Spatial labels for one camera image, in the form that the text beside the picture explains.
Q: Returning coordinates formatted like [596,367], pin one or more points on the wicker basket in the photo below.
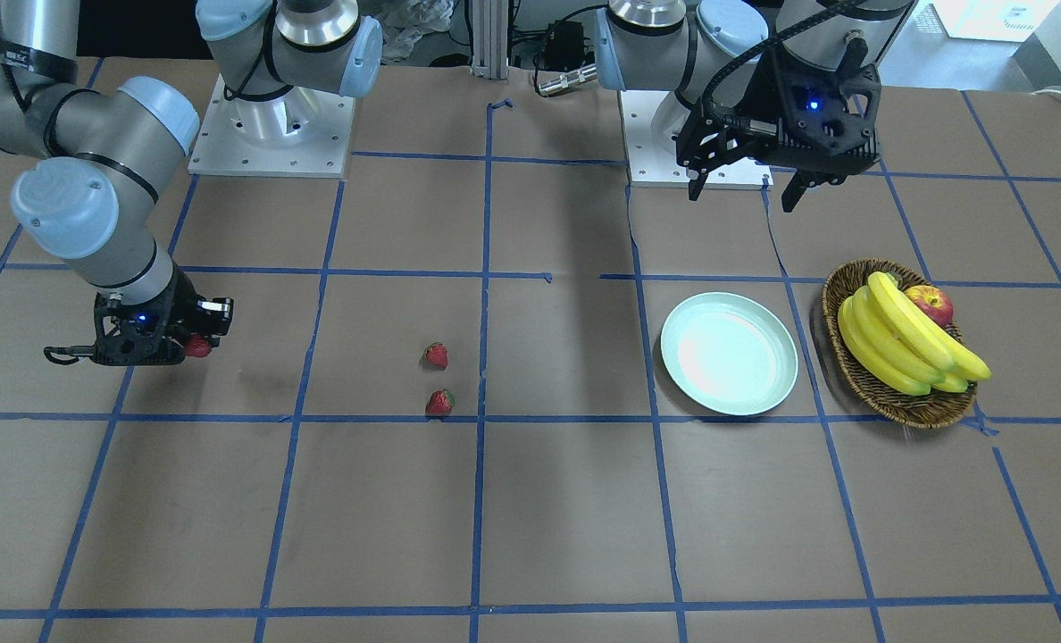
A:
[850,382]

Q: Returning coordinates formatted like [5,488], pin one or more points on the strawberry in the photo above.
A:
[441,403]
[197,346]
[436,356]

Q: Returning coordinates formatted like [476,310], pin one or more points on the light green plate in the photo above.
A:
[729,354]

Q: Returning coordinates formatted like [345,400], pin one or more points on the black power adapter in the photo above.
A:
[563,47]

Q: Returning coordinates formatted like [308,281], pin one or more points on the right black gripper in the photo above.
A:
[184,306]

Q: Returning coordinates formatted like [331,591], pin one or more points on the yellow banana bunch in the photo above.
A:
[900,345]

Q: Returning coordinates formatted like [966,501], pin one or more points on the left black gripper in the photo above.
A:
[770,96]

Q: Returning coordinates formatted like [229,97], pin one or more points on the red apple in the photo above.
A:
[933,302]

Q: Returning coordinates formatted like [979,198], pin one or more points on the aluminium frame post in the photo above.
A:
[490,38]

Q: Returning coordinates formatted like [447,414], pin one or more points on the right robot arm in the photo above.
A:
[104,161]

